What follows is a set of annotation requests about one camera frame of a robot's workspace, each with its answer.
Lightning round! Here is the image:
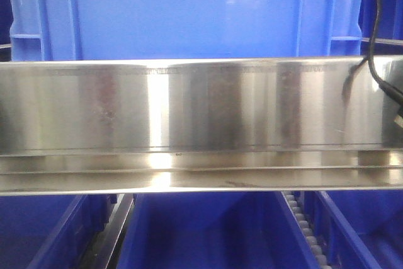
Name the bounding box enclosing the dark blue bin upper right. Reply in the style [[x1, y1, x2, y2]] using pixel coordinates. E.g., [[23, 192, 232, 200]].
[[359, 0, 402, 40]]

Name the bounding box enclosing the white roller track right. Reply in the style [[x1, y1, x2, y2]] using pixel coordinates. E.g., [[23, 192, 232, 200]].
[[282, 191, 332, 268]]

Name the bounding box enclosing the dark blue bin upper left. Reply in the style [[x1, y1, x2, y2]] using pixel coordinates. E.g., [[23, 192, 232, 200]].
[[0, 0, 13, 45]]

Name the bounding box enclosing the large blue plastic bin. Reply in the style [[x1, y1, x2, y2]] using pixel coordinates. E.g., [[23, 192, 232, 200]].
[[10, 0, 361, 60]]

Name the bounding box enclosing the black cable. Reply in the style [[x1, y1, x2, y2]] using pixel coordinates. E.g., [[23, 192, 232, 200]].
[[368, 0, 403, 128]]

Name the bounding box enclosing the steel divider rail left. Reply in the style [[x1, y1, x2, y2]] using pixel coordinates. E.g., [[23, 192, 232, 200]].
[[78, 193, 134, 268]]

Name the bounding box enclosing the lower left blue bin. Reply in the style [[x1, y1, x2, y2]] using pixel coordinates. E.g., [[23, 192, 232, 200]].
[[1, 195, 117, 268]]

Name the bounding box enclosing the stainless steel shelf front rail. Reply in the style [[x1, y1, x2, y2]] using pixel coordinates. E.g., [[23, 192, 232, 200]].
[[1, 57, 402, 195]]

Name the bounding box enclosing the dark blue bin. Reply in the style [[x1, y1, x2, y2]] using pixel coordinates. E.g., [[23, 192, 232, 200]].
[[359, 0, 402, 40], [0, 0, 13, 45]]

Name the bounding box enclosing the lower right blue bin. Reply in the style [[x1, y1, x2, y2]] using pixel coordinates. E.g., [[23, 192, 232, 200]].
[[298, 190, 402, 268]]

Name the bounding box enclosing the lower middle blue bin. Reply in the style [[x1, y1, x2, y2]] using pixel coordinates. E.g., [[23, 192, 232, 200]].
[[118, 192, 319, 268]]

